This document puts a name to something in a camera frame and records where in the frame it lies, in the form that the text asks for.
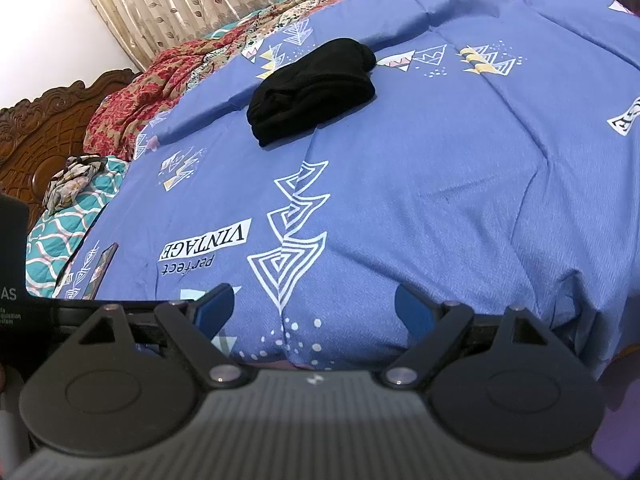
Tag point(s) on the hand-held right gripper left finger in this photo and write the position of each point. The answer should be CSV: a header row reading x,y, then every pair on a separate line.
x,y
212,310

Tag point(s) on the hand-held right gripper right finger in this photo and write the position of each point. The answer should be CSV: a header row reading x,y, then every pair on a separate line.
x,y
415,310

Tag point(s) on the black pants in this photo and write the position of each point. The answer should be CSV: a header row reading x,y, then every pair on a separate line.
x,y
310,95

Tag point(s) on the teal white patterned pillow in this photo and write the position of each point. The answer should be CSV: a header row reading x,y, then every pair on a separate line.
x,y
65,240

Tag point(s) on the crumpled floral cloth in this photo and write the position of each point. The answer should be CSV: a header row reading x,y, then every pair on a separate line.
x,y
75,180

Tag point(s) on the carved wooden headboard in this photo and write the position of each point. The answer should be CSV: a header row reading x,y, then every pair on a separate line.
x,y
35,130

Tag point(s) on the blue printed blanket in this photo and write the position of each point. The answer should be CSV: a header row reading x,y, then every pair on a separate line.
x,y
425,185

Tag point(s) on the red floral patchwork quilt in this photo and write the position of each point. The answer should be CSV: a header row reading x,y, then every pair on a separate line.
x,y
150,100

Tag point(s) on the beige leaf-print curtain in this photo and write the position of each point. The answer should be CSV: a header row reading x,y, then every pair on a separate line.
x,y
200,5

